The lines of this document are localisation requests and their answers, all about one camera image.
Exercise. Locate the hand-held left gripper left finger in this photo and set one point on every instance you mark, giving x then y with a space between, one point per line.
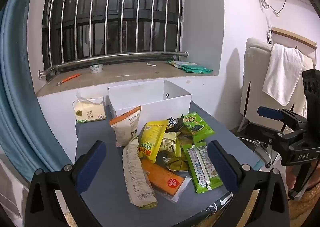
91 167

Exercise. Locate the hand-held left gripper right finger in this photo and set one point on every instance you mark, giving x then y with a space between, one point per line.
225 167

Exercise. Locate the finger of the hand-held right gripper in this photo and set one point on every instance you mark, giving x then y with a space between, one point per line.
265 134
270 113

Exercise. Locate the green snack packet white label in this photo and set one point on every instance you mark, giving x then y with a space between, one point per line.
202 169

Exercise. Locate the long beige snack packet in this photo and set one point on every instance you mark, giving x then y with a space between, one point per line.
136 174

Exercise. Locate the green seaweed snack packet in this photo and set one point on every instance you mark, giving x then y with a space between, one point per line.
197 127

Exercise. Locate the beige bag with orange edge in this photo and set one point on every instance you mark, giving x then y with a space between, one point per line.
125 129

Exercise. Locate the pale yellow snack packet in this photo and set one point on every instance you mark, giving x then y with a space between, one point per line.
168 143

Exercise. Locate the orange cracker packet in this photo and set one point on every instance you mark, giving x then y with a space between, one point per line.
162 175

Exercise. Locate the small dark blue snack packet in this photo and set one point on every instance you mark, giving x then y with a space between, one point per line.
172 122

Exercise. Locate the white cardboard box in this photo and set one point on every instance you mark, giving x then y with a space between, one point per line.
160 107

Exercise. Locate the person's right hand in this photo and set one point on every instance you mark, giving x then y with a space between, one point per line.
291 177

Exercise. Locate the metal chair base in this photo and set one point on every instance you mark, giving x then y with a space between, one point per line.
262 151

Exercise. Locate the blue-grey table cover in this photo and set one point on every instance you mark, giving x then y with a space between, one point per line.
100 129

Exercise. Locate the white towel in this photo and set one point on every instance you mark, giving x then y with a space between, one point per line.
282 72

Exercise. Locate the beige chair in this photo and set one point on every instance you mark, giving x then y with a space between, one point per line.
255 67

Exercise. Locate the tan woven fabric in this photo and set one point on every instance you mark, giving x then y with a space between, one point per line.
305 207

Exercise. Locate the cream tissue pack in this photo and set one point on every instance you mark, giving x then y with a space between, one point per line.
90 112

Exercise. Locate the wooden framed board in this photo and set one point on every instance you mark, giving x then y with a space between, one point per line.
292 34

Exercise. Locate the white shelf unit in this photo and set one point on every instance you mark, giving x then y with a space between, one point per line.
10 192

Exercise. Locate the white tape roll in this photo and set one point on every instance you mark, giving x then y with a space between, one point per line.
96 69

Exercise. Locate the white green plastic packet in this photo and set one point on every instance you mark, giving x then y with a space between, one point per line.
181 63

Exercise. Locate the blue curtain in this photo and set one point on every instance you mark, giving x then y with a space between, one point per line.
15 92

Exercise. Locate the small white stick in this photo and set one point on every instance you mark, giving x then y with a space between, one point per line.
151 64

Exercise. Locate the steel window guard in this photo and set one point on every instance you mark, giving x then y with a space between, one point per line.
140 53

